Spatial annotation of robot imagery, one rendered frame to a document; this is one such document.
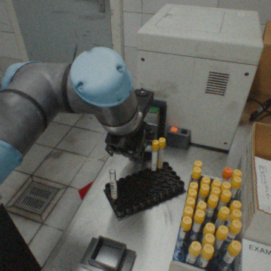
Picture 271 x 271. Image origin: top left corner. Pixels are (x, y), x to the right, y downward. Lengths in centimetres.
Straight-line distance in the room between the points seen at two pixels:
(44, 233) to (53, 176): 44
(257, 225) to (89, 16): 191
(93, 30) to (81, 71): 181
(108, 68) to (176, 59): 31
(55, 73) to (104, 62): 8
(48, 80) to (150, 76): 33
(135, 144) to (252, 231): 26
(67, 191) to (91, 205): 118
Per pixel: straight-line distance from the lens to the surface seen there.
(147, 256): 52
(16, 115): 32
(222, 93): 63
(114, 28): 206
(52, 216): 167
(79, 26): 219
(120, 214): 55
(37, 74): 38
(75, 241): 55
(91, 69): 33
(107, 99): 33
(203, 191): 48
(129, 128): 42
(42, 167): 197
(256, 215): 45
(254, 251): 49
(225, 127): 68
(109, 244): 51
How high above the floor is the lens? 135
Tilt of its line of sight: 41 degrees down
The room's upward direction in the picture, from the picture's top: straight up
